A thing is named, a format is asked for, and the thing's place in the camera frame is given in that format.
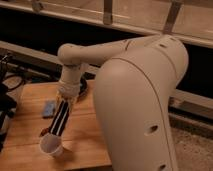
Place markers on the blue eraser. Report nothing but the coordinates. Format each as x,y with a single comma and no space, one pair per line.
48,110

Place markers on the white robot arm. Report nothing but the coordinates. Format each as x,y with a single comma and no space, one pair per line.
131,95

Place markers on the small red-brown object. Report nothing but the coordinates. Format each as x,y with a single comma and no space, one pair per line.
43,132

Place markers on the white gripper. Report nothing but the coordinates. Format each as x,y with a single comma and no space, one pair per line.
66,91

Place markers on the dark round object behind arm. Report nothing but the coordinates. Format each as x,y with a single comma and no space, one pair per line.
83,87

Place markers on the white ceramic cup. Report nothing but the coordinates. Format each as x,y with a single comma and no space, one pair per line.
51,144

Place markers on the black equipment at left edge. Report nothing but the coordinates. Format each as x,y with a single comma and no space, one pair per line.
6,102

